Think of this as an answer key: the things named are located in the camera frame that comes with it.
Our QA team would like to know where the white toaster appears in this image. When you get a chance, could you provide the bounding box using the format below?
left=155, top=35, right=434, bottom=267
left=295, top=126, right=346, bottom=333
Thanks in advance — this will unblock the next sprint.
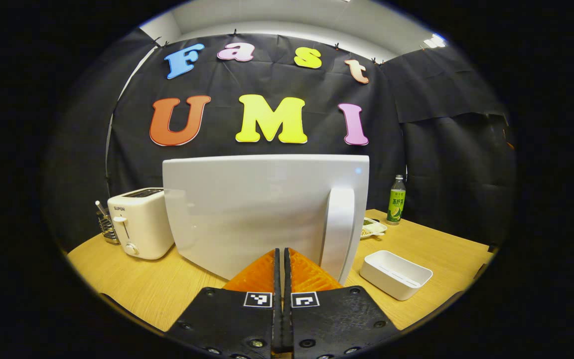
left=107, top=187, right=175, bottom=260

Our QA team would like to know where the green drink bottle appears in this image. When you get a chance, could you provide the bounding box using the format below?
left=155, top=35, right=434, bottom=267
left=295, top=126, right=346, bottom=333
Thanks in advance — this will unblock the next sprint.
left=387, top=175, right=407, bottom=225

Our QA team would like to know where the white divided condiment dish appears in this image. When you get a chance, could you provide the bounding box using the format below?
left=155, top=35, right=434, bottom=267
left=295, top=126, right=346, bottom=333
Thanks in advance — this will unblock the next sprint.
left=360, top=217, right=388, bottom=240

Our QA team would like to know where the black backdrop cloth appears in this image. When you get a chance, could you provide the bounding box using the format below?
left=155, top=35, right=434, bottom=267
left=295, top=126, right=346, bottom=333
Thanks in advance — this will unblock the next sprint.
left=43, top=27, right=517, bottom=250

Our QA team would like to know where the wire utensil basket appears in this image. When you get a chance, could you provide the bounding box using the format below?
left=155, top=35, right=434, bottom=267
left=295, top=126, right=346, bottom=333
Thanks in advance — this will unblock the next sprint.
left=97, top=209, right=120, bottom=244

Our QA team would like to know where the white microwave oven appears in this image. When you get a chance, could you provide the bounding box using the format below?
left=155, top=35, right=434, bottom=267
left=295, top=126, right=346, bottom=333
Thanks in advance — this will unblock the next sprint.
left=162, top=155, right=370, bottom=286

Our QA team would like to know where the white rectangular tray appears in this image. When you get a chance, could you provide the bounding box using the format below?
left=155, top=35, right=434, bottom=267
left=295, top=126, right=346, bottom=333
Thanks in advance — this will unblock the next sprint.
left=360, top=250, right=433, bottom=301

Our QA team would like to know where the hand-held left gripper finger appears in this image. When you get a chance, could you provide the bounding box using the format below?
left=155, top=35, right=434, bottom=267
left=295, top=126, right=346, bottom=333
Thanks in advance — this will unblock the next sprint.
left=165, top=248, right=281, bottom=359
left=284, top=248, right=400, bottom=359

